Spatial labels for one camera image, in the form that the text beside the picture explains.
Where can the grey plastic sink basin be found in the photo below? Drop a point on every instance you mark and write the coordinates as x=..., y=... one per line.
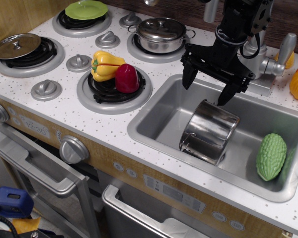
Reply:
x=162, y=120

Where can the steel pot with lid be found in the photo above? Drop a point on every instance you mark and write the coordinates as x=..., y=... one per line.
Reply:
x=161, y=35

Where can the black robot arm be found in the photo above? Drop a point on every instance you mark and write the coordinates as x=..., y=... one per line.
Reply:
x=241, y=19

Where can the back left stove burner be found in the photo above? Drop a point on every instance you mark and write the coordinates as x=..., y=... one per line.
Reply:
x=74, y=28

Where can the red bell pepper toy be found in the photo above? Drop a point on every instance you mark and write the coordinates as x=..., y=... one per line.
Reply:
x=126, y=79

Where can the yellow bell pepper toy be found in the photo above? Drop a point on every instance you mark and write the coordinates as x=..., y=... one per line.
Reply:
x=104, y=66

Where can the grey stove knob front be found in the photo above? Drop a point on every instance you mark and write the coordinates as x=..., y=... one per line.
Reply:
x=46, y=90

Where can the front left stove burner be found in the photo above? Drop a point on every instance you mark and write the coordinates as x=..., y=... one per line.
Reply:
x=47, y=57

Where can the stove burner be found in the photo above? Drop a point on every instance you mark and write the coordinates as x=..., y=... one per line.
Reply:
x=47, y=57
x=74, y=28
x=104, y=98
x=137, y=51

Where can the silver oven knob right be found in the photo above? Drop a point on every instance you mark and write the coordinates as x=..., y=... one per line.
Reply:
x=72, y=150

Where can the silver toy faucet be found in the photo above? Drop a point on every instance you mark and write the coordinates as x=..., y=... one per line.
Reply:
x=255, y=59

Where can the oven clock display panel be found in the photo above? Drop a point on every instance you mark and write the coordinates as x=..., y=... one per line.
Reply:
x=35, y=126

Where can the blue clamp tool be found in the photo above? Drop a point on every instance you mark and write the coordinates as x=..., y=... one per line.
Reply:
x=15, y=203

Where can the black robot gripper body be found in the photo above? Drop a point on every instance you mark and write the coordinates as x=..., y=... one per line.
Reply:
x=220, y=60

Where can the oven door with handle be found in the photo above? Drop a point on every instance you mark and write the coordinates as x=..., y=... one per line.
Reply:
x=60, y=193

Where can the back right stove burner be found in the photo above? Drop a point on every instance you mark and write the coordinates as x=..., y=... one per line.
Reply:
x=137, y=51

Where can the grey stove knob upper middle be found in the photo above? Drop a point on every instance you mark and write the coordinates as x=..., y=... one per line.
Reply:
x=107, y=41

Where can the grey stove knob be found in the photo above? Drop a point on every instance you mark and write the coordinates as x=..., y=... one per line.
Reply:
x=129, y=20
x=46, y=90
x=107, y=41
x=79, y=63

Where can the green bitter melon toy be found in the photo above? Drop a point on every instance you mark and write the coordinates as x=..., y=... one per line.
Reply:
x=271, y=156

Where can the grey stove knob top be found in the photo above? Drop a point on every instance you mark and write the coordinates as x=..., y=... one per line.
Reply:
x=129, y=20

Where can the dishwasher control panel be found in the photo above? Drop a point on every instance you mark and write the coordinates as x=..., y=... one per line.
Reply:
x=175, y=194

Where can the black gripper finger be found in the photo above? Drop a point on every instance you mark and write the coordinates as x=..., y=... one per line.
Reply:
x=189, y=74
x=227, y=94

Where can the front right stove burner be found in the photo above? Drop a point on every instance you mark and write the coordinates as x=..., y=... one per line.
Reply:
x=104, y=98

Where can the grey stove knob lower middle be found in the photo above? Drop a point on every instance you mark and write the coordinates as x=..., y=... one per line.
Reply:
x=79, y=63

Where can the steel pot lid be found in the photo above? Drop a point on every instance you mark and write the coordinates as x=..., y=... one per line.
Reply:
x=18, y=45

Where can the dishwasher door with handle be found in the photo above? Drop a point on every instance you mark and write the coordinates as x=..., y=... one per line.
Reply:
x=133, y=214

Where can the green plastic plate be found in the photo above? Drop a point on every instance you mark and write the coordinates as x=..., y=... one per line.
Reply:
x=86, y=10

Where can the yellow corn toy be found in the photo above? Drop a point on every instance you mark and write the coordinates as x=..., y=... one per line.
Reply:
x=290, y=59

